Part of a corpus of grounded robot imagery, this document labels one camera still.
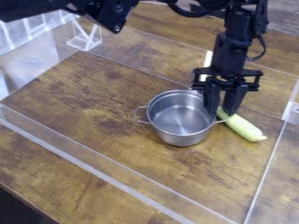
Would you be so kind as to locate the stainless steel pot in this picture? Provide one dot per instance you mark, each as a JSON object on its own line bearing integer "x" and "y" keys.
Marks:
{"x": 179, "y": 119}

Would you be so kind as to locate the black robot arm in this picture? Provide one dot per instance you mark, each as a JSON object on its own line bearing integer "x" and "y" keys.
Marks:
{"x": 244, "y": 15}

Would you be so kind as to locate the clear acrylic triangle stand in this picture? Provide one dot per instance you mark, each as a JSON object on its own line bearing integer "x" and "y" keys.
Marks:
{"x": 84, "y": 39}

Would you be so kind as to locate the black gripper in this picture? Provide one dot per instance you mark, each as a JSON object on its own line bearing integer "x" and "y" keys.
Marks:
{"x": 222, "y": 74}

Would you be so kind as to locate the green spoon handle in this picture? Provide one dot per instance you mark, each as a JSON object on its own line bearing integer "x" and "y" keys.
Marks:
{"x": 242, "y": 126}

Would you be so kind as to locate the clear acrylic front barrier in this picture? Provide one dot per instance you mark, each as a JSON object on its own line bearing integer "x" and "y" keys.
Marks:
{"x": 178, "y": 206}

